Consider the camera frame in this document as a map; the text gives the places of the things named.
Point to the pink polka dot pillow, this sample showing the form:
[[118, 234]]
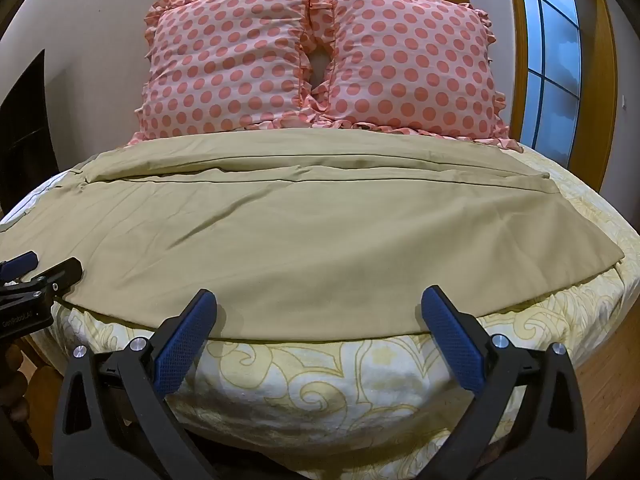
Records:
[[415, 60], [225, 60]]

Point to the wooden framed window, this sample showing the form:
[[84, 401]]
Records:
[[550, 55]]

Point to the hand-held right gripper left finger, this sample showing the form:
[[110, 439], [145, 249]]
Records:
[[181, 347]]

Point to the khaki pants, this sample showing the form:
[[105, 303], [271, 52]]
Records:
[[310, 240]]

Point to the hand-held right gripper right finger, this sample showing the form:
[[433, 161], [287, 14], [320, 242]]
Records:
[[456, 347]]

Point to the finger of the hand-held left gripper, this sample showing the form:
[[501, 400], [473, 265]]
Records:
[[60, 273], [22, 262]]

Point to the dark wooden furniture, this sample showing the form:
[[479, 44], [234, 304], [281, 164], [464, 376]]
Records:
[[25, 135]]

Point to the yellow floral white mattress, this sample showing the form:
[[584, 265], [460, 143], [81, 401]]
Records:
[[350, 400]]

